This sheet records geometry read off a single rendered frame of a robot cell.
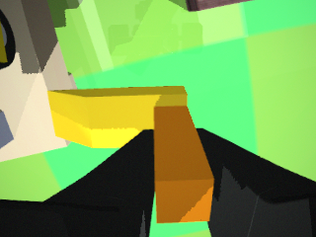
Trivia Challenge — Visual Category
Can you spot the yellow wheel chock with orange handle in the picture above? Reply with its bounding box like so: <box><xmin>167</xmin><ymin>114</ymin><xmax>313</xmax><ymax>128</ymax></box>
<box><xmin>47</xmin><ymin>86</ymin><xmax>214</xmax><ymax>224</ymax></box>

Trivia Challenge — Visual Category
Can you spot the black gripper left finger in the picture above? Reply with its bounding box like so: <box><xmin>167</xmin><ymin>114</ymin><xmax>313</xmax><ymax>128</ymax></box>
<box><xmin>0</xmin><ymin>129</ymin><xmax>155</xmax><ymax>237</ymax></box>

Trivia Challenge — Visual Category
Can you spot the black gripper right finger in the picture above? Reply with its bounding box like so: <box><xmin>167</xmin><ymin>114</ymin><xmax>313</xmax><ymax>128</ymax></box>
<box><xmin>197</xmin><ymin>127</ymin><xmax>316</xmax><ymax>237</ymax></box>

